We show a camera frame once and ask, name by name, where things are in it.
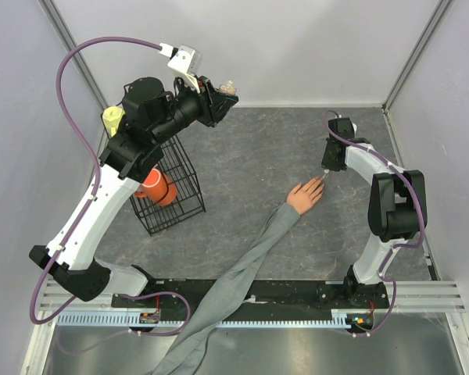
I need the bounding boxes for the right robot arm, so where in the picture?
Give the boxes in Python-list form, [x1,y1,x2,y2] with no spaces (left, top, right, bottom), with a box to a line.
[321,111,428,308]

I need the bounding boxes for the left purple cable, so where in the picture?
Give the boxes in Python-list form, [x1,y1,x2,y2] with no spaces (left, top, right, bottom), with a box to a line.
[29,36,163,325]

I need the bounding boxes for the mannequin hand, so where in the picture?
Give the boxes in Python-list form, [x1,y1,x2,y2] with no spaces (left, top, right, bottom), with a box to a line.
[286,177,324,216]

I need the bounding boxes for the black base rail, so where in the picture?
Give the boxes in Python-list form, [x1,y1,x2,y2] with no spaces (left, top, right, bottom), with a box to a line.
[111,279,389,323]

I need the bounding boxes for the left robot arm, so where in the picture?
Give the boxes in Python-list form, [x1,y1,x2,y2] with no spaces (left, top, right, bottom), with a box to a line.
[29,77,238,307]

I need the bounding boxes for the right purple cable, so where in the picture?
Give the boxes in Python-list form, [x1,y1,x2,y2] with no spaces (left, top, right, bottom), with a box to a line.
[322,109,428,337]

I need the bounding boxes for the black wire rack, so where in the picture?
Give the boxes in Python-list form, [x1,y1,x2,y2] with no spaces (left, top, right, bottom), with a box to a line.
[115,78,206,237]

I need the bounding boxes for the grey sleeve forearm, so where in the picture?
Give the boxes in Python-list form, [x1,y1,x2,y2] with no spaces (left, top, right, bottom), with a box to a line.
[152,203,300,374]

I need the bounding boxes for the nail polish bottle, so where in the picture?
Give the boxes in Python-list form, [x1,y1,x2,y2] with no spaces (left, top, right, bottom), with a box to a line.
[218,80,237,96]

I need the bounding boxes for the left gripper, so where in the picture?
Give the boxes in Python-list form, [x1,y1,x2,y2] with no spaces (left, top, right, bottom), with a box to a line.
[152,73,239,144]

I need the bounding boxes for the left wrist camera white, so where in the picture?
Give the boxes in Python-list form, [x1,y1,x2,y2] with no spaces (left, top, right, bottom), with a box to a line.
[159,43,202,86]

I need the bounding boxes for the light blue cable duct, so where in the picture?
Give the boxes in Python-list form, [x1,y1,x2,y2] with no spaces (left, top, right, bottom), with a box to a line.
[56,309,388,329]

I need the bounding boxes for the purple cable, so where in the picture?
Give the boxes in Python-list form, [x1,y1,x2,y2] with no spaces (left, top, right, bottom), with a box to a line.
[29,36,163,325]
[322,109,428,337]

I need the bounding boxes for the orange mug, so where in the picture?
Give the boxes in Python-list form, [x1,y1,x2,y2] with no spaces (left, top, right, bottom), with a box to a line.
[134,169,177,206]

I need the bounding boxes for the yellow mug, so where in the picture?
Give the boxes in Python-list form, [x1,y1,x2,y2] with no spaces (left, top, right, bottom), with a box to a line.
[102,106,125,138]

